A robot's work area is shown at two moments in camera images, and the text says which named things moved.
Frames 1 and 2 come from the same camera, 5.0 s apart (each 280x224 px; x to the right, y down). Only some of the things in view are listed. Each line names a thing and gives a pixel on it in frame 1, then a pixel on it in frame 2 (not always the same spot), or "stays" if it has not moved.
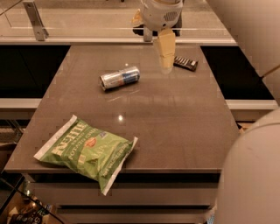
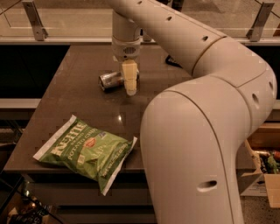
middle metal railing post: [147, 34] stays
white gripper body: [159, 16] -> [126, 52]
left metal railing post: [40, 31] stays
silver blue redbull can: [119, 78] stays
